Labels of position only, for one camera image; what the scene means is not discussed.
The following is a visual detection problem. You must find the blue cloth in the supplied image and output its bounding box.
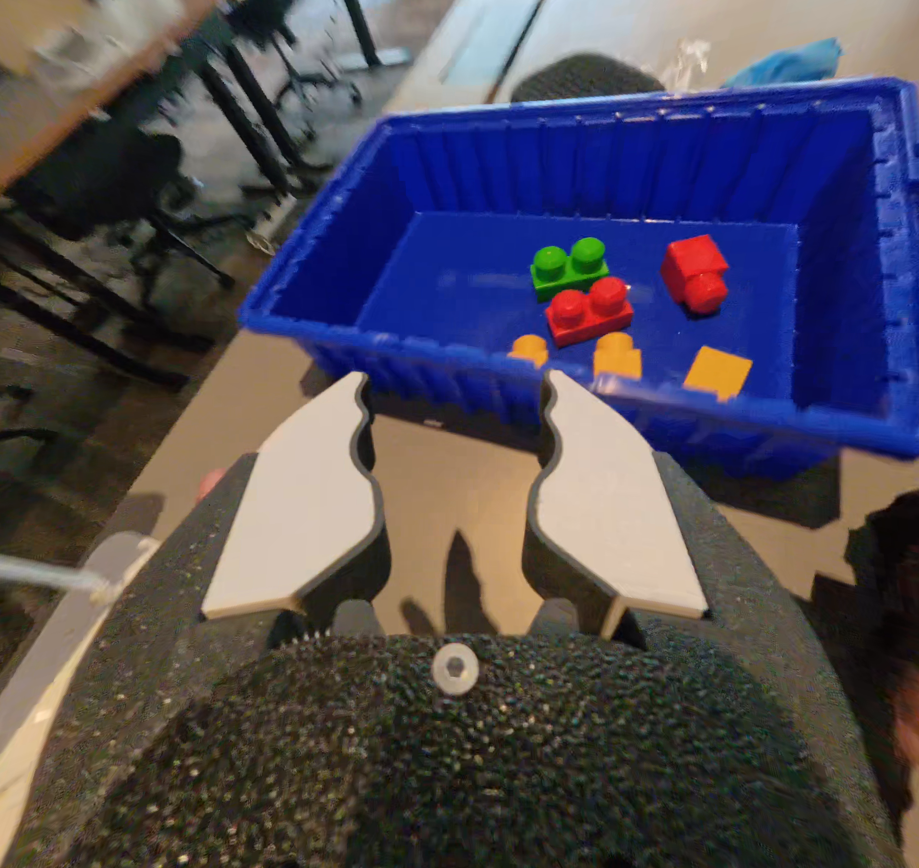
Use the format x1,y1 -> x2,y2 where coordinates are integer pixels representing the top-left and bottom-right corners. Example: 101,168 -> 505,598
721,37 -> 842,88

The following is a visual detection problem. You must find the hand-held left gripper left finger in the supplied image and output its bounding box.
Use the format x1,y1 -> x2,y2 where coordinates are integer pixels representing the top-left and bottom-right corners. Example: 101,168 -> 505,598
201,371 -> 392,621

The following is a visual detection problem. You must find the clear plastic wrap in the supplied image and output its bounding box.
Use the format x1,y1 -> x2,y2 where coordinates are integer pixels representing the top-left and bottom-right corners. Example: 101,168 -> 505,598
664,39 -> 712,90

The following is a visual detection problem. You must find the red two-stud block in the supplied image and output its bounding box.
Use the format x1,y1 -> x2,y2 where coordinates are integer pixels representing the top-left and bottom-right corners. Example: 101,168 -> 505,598
544,277 -> 634,348

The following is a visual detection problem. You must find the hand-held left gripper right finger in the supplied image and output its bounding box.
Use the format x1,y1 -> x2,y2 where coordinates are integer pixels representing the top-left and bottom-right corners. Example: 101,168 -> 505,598
521,369 -> 710,641

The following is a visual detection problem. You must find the wooden desk with black legs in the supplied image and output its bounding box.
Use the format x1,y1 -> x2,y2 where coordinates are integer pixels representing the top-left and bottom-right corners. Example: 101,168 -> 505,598
0,0 -> 331,194

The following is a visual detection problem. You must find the blue plastic bin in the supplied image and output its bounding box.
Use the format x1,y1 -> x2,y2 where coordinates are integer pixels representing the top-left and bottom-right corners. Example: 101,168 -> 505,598
238,77 -> 919,481

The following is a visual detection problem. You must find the white cable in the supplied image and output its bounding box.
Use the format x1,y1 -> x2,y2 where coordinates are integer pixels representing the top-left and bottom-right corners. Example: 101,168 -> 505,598
0,556 -> 119,603

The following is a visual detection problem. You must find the black mesh chair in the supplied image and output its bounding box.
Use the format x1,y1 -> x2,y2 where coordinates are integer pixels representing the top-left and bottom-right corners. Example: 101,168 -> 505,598
511,53 -> 665,103

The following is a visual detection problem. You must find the green two-stud block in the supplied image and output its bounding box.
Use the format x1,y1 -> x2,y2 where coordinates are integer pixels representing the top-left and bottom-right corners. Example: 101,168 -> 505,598
531,236 -> 610,303

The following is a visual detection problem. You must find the red one-stud block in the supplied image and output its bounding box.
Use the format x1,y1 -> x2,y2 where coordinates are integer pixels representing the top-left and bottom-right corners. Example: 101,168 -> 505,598
661,234 -> 729,316

